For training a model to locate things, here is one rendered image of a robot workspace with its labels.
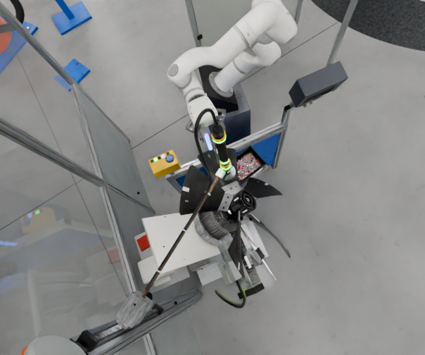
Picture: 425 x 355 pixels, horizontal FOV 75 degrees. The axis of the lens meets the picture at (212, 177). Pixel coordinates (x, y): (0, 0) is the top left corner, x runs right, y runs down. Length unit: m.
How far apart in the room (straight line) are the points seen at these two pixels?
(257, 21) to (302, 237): 1.93
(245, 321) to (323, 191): 1.32
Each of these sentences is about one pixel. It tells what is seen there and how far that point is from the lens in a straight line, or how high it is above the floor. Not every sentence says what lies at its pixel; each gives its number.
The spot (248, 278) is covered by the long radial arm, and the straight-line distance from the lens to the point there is 1.44.
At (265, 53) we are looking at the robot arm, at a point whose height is 1.35.
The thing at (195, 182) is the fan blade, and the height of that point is 1.41.
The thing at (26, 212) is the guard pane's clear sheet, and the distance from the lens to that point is 1.18.
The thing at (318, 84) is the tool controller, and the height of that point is 1.24.
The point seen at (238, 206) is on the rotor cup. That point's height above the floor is 1.25.
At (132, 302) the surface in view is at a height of 1.57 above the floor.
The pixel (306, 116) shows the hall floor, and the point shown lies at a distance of 3.02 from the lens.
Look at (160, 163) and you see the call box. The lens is 1.69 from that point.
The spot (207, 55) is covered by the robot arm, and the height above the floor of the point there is 1.77.
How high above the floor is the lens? 2.58
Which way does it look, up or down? 71 degrees down
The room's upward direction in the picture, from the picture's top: 23 degrees counter-clockwise
